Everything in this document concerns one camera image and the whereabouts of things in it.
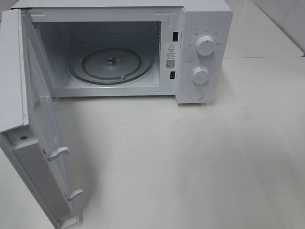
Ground round white door button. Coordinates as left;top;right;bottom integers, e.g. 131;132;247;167
189;89;204;101

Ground white timer knob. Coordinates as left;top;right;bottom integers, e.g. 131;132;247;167
192;67;210;84

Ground white microwave oven body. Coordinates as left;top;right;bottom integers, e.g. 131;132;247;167
8;0;233;104

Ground glass microwave turntable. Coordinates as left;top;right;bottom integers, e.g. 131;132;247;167
69;48;154;85

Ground upper white power knob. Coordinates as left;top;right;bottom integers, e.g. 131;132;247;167
195;34;216;56

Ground white microwave door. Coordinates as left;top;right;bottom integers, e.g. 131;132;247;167
0;9;82;229

